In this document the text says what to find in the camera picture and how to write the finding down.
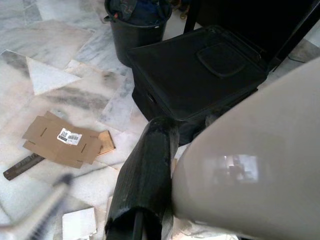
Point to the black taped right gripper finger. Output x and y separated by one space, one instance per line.
142 175

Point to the white paper sheet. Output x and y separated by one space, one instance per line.
78 222

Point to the flattened brown cardboard box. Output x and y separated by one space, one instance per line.
65 140

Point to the silver broom stick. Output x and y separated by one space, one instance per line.
47 202

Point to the black fabric suitcase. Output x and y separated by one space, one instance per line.
190 82

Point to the dark brown flat strip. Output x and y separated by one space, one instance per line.
22 166

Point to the black plastic bucket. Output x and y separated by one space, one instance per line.
135 37

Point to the dark clothes in bucket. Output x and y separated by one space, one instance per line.
142 10

